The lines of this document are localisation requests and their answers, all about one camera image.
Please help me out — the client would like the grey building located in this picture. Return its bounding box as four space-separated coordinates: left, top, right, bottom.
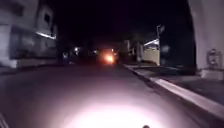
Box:
0 0 60 70

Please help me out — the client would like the concrete pavement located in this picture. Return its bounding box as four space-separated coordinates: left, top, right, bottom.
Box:
128 62 224 107

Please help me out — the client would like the tree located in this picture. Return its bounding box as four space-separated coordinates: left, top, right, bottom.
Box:
125 31 146 63

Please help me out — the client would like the vehicle with bright light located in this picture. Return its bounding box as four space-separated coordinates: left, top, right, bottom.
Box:
99 49 118 66

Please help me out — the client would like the grey asphalt road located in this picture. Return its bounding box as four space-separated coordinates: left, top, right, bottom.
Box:
0 62 216 128

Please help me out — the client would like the blue vehicle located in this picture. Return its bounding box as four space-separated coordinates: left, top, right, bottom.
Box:
61 51 72 66

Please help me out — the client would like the pale concrete kerb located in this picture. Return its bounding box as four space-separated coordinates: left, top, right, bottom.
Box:
122 63 224 122
0 61 62 76

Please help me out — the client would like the pole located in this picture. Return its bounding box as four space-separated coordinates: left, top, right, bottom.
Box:
155 23 165 66

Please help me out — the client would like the white wall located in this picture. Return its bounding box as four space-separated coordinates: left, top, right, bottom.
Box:
186 0 224 81

